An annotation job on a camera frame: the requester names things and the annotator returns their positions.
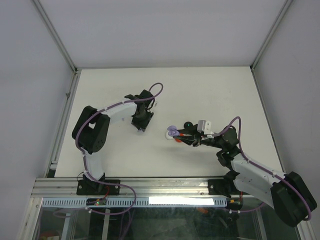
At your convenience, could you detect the purple cable under rail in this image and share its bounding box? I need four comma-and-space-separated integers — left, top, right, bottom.
53, 183, 137, 240

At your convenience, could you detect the white earbud charging case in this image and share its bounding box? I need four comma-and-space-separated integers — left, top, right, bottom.
165, 132, 174, 140

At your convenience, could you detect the white slotted cable duct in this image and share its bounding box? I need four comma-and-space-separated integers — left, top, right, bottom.
42, 196, 227, 208

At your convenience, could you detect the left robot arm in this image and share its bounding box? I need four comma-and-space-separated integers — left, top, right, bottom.
71, 89, 155, 195

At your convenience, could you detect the purple earbud charging case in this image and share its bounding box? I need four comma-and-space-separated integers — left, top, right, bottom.
167, 125, 180, 138

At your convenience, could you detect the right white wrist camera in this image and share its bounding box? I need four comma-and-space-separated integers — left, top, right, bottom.
197, 120, 213, 136

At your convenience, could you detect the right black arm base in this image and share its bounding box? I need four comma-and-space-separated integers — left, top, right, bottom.
207, 177, 241, 198

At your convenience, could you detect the black earbud charging case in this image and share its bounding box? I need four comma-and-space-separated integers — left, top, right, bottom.
183, 121, 193, 128

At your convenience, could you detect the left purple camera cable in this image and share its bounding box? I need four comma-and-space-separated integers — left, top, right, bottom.
75, 82, 165, 186

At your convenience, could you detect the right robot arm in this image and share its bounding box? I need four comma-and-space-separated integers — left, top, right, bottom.
167, 120, 317, 227

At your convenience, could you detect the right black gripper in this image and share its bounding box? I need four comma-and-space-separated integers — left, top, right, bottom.
173, 124, 225, 150

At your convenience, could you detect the aluminium mounting rail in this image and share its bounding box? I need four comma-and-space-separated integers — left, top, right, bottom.
31, 176, 223, 198

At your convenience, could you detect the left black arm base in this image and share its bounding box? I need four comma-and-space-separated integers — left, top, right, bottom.
76, 178, 120, 196

